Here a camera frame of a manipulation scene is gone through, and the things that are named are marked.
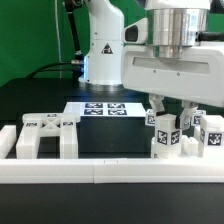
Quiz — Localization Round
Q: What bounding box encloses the black camera pole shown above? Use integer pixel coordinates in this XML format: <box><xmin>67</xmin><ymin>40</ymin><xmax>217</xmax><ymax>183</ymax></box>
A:
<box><xmin>63</xmin><ymin>0</ymin><xmax>84</xmax><ymax>64</ymax></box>

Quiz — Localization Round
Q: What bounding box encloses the white chair back frame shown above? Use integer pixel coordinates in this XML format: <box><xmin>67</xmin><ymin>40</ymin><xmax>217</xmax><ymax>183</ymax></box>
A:
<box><xmin>16</xmin><ymin>113</ymin><xmax>81</xmax><ymax>159</ymax></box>

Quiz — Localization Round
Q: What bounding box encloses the black cable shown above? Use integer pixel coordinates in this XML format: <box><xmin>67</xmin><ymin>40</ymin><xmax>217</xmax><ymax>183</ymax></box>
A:
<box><xmin>26</xmin><ymin>62</ymin><xmax>84</xmax><ymax>80</ymax></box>

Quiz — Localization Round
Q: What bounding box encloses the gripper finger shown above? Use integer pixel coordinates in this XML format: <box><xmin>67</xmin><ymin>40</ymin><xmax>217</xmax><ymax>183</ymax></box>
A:
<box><xmin>175</xmin><ymin>100</ymin><xmax>198</xmax><ymax>130</ymax></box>
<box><xmin>149</xmin><ymin>94</ymin><xmax>165</xmax><ymax>116</ymax></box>

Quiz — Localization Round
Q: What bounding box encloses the white marker sheet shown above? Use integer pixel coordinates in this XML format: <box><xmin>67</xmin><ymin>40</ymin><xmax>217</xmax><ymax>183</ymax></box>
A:
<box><xmin>64</xmin><ymin>102</ymin><xmax>145</xmax><ymax>117</ymax></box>

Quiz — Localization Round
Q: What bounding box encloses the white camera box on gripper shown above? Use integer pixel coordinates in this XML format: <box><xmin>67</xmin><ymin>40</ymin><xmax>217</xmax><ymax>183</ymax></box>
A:
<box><xmin>121</xmin><ymin>18</ymin><xmax>148</xmax><ymax>45</ymax></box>

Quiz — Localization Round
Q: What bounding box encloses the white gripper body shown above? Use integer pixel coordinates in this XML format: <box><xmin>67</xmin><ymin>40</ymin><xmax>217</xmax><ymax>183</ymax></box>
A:
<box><xmin>121</xmin><ymin>42</ymin><xmax>224</xmax><ymax>108</ymax></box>

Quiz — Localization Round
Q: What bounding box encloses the white cable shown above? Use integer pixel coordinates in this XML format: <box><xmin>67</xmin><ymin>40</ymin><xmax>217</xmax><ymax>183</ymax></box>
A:
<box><xmin>54</xmin><ymin>0</ymin><xmax>63</xmax><ymax>80</ymax></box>

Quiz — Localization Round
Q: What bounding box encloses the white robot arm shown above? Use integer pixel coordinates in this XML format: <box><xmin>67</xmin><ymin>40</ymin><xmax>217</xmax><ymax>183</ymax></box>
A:
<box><xmin>84</xmin><ymin>0</ymin><xmax>224</xmax><ymax>129</ymax></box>

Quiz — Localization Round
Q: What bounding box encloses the white chair seat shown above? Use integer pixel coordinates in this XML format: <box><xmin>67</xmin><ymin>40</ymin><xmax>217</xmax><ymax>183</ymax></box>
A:
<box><xmin>151</xmin><ymin>133</ymin><xmax>199</xmax><ymax>159</ymax></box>

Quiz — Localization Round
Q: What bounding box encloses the white U-shaped fence frame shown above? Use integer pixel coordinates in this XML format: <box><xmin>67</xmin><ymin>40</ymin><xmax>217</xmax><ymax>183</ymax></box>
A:
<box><xmin>0</xmin><ymin>125</ymin><xmax>224</xmax><ymax>184</ymax></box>

